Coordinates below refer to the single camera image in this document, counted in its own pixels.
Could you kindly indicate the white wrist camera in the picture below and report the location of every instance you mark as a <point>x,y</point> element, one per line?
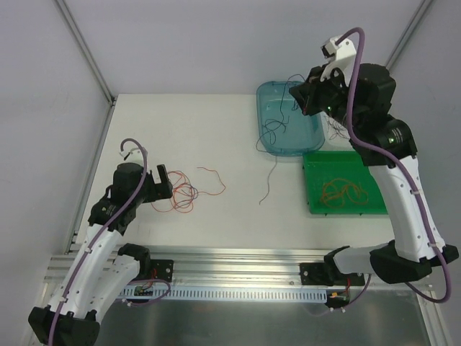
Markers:
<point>339,56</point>
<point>134,155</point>

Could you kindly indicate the aluminium frame post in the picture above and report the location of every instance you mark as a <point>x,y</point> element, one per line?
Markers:
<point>409,32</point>
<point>71,23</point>

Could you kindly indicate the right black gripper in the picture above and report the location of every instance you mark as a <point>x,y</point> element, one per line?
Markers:
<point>307,96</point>

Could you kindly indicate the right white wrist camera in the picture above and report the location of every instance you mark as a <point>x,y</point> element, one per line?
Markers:
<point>339,56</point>

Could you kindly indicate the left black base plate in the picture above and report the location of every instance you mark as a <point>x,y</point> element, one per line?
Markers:
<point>162,269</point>

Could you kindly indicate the right aluminium frame post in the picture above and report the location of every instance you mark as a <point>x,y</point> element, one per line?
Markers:
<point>409,32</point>

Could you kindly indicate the green plastic tray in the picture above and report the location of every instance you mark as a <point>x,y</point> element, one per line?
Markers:
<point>338,183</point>

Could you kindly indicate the teal transparent plastic tub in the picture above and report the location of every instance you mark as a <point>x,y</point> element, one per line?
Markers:
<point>283,129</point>

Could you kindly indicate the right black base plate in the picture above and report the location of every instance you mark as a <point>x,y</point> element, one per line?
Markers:
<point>312,273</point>

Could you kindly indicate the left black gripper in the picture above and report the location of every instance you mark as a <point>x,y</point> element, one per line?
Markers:
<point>160,186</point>

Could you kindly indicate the aluminium mounting rail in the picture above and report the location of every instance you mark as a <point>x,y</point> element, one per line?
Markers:
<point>241,268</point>

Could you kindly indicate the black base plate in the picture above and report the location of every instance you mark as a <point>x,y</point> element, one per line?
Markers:
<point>162,269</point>
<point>312,273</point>

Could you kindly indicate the white perforated plastic basket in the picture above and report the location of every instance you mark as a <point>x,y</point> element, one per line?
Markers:
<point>336,135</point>

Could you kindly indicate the white slotted cable duct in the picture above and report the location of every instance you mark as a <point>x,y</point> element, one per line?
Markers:
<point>190,293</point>

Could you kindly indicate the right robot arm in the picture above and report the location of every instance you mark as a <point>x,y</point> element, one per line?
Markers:
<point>387,148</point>

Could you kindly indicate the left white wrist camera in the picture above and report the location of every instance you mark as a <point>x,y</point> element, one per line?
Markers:
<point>134,155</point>

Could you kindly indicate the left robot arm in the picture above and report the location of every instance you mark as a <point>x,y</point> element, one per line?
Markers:
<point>74,314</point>

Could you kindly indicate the left aluminium frame post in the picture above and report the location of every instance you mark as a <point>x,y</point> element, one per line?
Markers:
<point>71,23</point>

